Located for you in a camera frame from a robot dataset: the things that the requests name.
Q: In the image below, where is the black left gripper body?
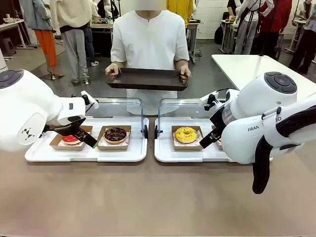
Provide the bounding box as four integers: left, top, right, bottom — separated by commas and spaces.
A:
43, 115, 87, 135

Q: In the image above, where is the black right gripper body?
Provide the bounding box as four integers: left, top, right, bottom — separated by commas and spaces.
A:
209, 105, 232, 136

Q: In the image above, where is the red glazed donut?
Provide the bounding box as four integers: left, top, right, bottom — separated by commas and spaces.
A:
62, 134, 82, 146

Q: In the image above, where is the cardboard box of red donut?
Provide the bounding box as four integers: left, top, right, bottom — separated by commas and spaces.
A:
49, 125, 94, 151

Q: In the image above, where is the dark brown serving tray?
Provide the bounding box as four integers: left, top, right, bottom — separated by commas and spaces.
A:
105, 68, 189, 91

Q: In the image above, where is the person's left forearm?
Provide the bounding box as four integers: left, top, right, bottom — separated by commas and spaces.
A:
174, 60, 190, 70

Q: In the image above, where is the cardboard box of yellow donut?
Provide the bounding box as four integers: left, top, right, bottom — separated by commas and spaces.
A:
171, 125, 205, 151

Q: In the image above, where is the yellow sprinkled donut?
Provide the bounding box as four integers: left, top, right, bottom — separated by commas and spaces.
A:
174, 126, 198, 144

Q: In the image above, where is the cardboard box of chocolate donut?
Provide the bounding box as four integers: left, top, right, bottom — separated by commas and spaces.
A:
95, 125, 132, 151

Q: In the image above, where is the chocolate glazed donut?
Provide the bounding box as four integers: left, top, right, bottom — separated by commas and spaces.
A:
103, 126, 127, 145

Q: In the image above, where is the person in cream top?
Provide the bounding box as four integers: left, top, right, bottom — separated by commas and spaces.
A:
55, 0, 99, 85

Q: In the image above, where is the person in dark jeans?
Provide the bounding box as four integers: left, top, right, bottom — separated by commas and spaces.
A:
83, 26, 100, 67

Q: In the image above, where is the person with black apron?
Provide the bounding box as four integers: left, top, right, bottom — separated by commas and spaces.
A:
234, 0, 275, 55

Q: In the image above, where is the person in white shirt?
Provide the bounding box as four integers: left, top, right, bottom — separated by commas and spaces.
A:
110, 9, 190, 116

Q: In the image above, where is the person in black trousers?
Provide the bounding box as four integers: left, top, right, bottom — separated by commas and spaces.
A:
288, 0, 316, 74

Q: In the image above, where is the person in yellow top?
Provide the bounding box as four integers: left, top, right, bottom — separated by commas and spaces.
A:
166, 0, 195, 28

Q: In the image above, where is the person in red top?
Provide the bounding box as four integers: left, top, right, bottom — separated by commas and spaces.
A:
256, 0, 293, 61

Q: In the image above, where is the person's left hand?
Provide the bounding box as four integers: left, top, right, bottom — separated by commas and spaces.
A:
178, 66, 192, 83

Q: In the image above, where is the person's right hand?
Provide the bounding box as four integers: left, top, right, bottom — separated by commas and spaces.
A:
105, 63, 124, 81

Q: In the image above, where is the white printed paper liner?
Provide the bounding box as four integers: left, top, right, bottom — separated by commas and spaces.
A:
174, 132, 204, 147
98, 128, 130, 148

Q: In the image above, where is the white display tray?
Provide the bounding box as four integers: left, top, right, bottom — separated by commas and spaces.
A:
24, 116, 150, 163
154, 117, 237, 163

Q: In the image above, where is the clear plastic tray lid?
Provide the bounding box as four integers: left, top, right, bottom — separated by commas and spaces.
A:
85, 97, 146, 138
157, 98, 227, 138

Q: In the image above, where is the white rectangular table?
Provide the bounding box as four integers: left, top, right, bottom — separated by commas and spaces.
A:
211, 54, 316, 91

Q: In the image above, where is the figure with orange trousers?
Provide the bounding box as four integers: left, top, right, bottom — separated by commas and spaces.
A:
19, 0, 59, 80

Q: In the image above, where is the black hanging bag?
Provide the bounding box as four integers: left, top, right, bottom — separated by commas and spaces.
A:
214, 23, 224, 45

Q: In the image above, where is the grey plastic stool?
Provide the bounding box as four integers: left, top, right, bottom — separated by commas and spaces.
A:
1, 38, 17, 57

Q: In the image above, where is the white background desk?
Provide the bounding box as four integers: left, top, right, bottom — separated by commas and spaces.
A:
0, 19, 38, 50

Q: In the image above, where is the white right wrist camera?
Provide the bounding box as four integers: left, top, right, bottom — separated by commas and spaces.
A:
199, 90, 221, 112

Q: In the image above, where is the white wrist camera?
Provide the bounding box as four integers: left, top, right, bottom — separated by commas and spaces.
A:
199, 90, 221, 112
80, 90, 99, 111

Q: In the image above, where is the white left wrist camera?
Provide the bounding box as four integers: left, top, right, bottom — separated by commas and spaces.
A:
80, 90, 99, 111

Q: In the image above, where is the black braided cable sleeve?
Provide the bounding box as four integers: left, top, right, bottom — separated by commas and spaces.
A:
251, 105, 316, 195

